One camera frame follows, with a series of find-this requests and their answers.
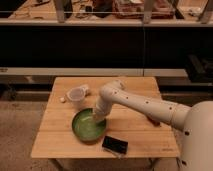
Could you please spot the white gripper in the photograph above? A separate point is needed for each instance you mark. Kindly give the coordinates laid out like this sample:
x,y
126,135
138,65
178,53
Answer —
x,y
101,110

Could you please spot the green ceramic bowl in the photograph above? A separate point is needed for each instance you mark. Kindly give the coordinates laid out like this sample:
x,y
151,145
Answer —
x,y
85,128

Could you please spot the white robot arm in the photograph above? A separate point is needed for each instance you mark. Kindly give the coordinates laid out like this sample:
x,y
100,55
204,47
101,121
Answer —
x,y
195,122

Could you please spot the wooden table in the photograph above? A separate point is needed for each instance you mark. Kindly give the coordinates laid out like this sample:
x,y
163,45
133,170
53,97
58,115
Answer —
x,y
55,138

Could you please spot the black rectangular box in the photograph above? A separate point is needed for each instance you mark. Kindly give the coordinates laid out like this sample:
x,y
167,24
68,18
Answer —
x,y
115,145

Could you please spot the brown wooden object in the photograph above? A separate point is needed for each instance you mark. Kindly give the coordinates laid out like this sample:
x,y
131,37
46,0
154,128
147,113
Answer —
x,y
155,123

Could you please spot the wooden workbench shelf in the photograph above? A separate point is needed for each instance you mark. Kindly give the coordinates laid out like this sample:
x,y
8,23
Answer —
x,y
111,13

